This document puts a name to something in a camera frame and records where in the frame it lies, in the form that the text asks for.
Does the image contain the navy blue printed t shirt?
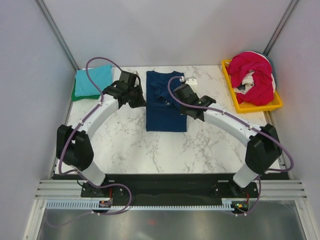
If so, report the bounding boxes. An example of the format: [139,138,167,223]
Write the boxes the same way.
[146,70,187,133]

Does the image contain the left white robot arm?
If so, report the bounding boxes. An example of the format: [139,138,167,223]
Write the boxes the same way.
[56,71,146,197]

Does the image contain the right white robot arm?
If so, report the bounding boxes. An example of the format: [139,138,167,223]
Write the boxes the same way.
[173,84,282,197]

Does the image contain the light blue folded t shirt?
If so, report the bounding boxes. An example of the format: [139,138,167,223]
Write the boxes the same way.
[74,64,114,98]

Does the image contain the green folded t shirt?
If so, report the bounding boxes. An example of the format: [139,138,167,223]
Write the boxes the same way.
[71,82,101,102]

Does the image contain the yellow plastic bin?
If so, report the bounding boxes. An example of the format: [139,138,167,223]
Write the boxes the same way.
[221,59,283,114]

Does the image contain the white t shirt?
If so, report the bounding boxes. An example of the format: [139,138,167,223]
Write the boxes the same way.
[233,70,276,94]

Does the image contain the pink t shirt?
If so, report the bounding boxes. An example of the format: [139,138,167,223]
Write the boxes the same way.
[227,50,276,106]

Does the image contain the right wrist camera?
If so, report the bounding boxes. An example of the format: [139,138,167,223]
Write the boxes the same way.
[180,77,198,92]

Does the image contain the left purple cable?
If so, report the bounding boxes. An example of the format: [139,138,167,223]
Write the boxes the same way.
[57,56,133,216]

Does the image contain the purple cable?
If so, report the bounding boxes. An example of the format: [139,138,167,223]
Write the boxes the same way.
[57,56,133,216]
[166,76,295,218]

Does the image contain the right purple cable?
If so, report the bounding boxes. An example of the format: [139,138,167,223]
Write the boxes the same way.
[166,76,295,218]

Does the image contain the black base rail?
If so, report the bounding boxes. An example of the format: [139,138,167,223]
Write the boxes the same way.
[79,171,275,207]

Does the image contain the white slotted cable duct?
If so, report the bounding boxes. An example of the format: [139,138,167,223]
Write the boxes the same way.
[45,199,250,211]

